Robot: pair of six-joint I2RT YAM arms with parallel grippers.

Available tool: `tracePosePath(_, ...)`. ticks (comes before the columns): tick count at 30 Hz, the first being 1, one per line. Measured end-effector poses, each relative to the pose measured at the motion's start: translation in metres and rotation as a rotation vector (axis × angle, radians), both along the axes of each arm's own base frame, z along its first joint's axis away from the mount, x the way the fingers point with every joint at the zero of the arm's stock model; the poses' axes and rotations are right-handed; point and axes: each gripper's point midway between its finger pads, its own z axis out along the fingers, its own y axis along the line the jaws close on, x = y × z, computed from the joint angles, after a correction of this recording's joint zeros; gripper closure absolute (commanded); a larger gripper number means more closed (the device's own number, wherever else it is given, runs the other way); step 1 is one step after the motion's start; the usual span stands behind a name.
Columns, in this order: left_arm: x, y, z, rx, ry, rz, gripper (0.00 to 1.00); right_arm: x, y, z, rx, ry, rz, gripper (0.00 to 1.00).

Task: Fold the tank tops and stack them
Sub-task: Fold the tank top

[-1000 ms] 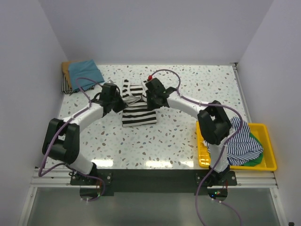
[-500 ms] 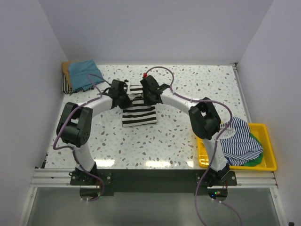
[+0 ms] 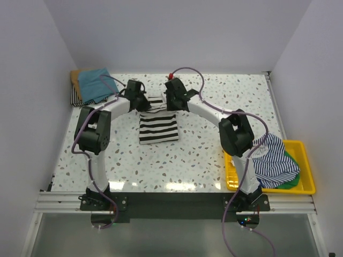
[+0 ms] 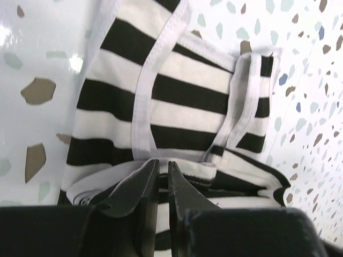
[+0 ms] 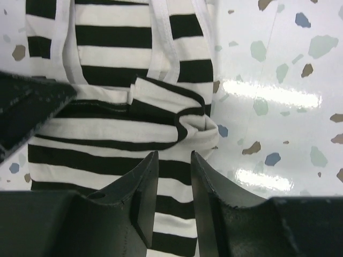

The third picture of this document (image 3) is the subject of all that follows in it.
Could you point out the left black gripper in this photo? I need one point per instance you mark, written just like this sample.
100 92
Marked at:
146 104

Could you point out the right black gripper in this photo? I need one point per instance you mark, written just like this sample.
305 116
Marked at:
169 107

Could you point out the black white striped tank top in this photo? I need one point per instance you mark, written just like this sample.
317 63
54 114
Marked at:
157 124

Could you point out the blue tank top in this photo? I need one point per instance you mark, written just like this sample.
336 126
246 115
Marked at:
95 85

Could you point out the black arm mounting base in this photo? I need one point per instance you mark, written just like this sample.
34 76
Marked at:
122 207

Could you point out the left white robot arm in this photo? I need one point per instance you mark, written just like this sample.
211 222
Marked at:
92 134

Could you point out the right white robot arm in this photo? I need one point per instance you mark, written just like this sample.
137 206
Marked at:
236 135

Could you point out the folded thin-striped tank top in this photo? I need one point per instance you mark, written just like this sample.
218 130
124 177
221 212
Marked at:
75 101

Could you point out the folded tan tank top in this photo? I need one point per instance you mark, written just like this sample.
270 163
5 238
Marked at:
74 79

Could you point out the navy white striped tank top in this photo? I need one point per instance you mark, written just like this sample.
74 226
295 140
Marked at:
266 158

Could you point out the green tank top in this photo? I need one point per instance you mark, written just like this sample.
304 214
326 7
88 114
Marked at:
290 172

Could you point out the yellow plastic bin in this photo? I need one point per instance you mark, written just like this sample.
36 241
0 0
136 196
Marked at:
296 150

